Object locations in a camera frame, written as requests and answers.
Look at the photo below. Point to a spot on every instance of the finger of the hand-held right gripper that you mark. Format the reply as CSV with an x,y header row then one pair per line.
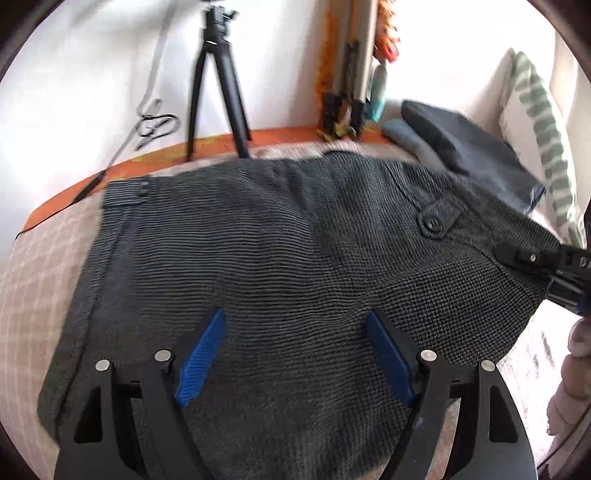
x,y
519,256

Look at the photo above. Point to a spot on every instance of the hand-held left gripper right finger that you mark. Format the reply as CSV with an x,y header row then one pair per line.
x,y
390,360

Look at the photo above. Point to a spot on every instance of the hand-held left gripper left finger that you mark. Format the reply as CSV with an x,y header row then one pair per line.
x,y
203,360

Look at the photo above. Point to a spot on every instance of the dark grey knit pants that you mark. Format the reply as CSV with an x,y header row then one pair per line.
x,y
286,258

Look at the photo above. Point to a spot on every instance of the person's right hand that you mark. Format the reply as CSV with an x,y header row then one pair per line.
x,y
581,339

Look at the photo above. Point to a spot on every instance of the folded dark blue cloth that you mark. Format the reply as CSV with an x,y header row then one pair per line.
x,y
466,143

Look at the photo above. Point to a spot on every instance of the green striped white pillow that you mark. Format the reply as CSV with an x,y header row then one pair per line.
x,y
540,120

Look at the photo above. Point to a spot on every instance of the folded grey cloth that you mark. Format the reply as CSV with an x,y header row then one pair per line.
x,y
401,134

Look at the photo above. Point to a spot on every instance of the teal hanging bottle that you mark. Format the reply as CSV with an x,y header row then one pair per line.
x,y
376,92

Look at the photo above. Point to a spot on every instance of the orange mattress edge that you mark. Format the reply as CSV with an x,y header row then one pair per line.
x,y
286,136

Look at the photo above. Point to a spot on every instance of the beige pole stand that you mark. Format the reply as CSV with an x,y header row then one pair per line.
x,y
355,55

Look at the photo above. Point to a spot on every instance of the colourful hanging decoration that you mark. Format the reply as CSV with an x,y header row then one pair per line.
x,y
388,32

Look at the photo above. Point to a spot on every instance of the black camera tripod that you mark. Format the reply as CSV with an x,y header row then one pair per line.
x,y
221,60

